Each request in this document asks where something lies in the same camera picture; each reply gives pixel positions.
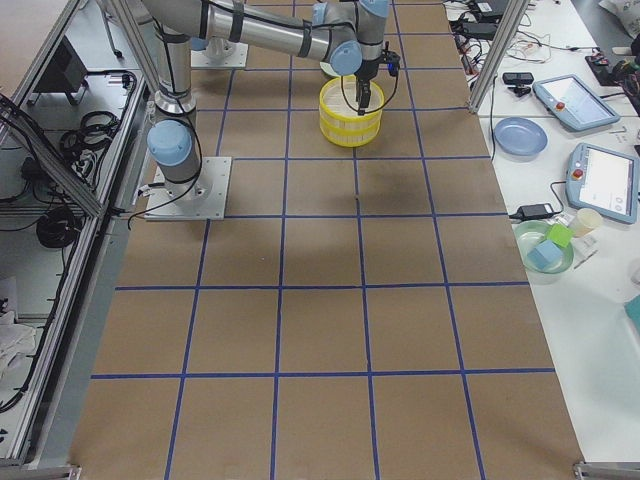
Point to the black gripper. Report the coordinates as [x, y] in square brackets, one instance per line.
[366, 73]

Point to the yellow top steamer layer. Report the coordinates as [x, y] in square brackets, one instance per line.
[338, 106]

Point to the yellow steamer layer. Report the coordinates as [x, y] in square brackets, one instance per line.
[338, 106]
[347, 137]

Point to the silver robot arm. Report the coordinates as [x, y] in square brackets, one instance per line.
[172, 141]
[347, 35]

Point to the yellow bottom steamer layer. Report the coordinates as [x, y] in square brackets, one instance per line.
[347, 137]

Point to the light green plate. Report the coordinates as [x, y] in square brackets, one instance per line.
[328, 70]

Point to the black small device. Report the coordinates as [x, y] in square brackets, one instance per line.
[517, 78]

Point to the blue plate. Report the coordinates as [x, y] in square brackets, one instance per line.
[520, 137]

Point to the far teach pendant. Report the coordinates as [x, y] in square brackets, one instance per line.
[573, 103]

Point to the teach pendant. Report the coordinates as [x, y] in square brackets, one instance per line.
[573, 103]
[604, 180]

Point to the black power adapter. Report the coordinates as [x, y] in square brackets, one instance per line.
[537, 211]

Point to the green plate with blocks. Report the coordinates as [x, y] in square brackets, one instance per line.
[529, 234]

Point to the blue block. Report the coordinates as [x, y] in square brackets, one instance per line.
[544, 255]

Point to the green block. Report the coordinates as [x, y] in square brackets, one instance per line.
[559, 234]

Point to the near teach pendant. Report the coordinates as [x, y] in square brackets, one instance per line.
[604, 180]

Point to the paper cup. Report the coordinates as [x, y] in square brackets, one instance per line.
[585, 221]

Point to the white crumpled cloth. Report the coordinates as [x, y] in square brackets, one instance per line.
[17, 342]

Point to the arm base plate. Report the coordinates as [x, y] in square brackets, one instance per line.
[205, 200]
[220, 55]

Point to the aluminium frame post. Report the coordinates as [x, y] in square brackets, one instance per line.
[506, 30]

